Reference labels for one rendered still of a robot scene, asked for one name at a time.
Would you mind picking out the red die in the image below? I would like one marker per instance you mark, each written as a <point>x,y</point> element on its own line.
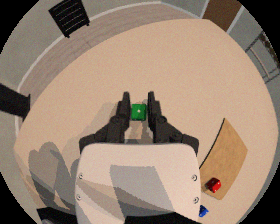
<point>213,185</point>

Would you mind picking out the green die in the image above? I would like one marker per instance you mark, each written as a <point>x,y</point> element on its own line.
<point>139,112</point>

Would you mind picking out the tan mat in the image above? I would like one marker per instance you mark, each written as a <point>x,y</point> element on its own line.
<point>223,161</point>

